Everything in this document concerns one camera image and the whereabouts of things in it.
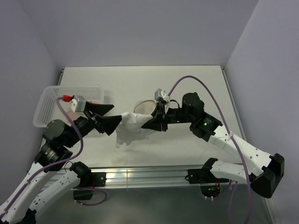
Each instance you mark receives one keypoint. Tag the pink bra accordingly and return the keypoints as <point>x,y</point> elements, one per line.
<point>74,116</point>

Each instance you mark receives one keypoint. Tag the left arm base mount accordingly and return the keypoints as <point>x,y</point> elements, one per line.
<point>90,180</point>

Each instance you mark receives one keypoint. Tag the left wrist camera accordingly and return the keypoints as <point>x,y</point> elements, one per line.
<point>77,104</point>

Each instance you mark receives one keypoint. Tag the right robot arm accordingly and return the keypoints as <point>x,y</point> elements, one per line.
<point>260,170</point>

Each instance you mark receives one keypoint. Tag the white plastic basket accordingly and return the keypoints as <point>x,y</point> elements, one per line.
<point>47,109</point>

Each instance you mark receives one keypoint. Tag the white bra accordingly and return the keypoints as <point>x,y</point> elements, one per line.
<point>130,129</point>

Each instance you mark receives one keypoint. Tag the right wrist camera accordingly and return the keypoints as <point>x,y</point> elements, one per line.
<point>161,96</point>

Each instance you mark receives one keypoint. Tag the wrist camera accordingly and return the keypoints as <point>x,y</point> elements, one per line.
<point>161,96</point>
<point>77,104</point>

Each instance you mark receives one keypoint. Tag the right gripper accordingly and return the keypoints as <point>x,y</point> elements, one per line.
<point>155,123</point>

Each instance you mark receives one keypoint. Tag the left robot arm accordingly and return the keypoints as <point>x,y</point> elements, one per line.
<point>63,142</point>

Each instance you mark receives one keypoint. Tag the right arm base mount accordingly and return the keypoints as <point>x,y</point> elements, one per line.
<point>212,184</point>

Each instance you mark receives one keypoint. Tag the aluminium frame rail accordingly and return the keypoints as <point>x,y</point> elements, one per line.
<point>165,176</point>

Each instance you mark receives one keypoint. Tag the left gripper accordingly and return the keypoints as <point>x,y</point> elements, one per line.
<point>108,123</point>

